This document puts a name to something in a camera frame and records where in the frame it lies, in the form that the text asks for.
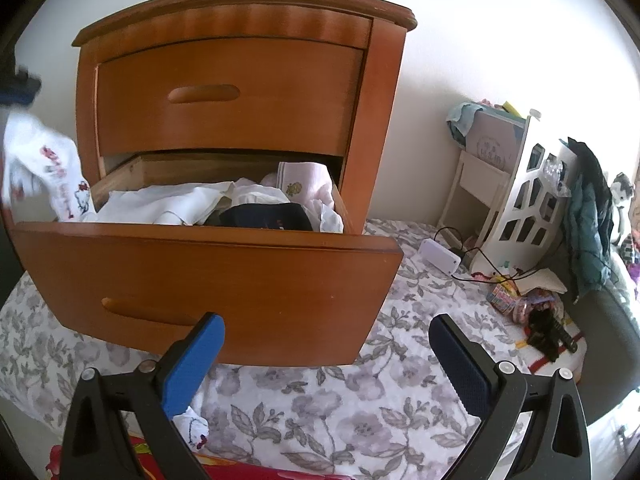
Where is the white hello kitty sock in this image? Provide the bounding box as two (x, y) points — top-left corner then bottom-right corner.
(1, 110), (96, 222)

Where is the white garment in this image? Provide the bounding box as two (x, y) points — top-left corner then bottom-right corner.
(81, 181), (237, 226)

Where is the navy embroidered sock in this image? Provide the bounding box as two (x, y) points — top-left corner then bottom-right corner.
(219, 203), (312, 231)

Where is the wooden drawer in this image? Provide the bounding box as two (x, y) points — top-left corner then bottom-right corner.
(96, 38), (362, 156)
(10, 162), (402, 366)

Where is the red floral blanket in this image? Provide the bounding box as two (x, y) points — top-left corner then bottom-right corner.
(46, 433), (352, 480)

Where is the colourful toy pile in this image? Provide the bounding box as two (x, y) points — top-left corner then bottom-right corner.
(487, 276), (567, 325)

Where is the grey floral quilt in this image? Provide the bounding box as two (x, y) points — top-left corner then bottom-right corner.
(0, 216), (557, 480)

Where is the teal jacket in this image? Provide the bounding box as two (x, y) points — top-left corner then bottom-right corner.
(563, 138), (613, 297)

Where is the white power adapter box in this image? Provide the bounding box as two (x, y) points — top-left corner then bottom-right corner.
(419, 238), (461, 275)

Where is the wooden nightstand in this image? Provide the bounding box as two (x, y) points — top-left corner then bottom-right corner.
(74, 0), (416, 229)

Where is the pink pineapple sock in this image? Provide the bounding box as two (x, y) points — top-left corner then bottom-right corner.
(277, 162), (334, 210)

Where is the small white bedside shelf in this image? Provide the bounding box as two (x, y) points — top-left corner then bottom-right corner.
(437, 102), (526, 247)

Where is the black cable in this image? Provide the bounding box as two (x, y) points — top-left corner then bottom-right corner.
(432, 225), (551, 283)

